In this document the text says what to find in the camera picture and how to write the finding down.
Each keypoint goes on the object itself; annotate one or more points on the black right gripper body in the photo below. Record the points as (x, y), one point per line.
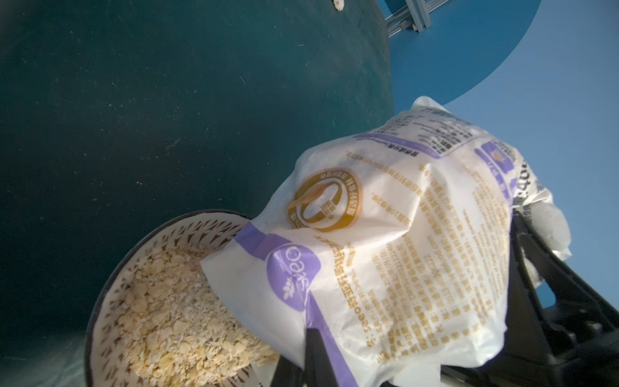
(561, 332)

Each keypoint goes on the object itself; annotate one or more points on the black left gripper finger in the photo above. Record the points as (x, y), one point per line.
(317, 371)

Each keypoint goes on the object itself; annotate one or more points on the aluminium back frame rail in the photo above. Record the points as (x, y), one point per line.
(414, 15)

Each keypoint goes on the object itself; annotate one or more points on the white purple oats bag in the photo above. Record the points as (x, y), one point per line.
(393, 244)

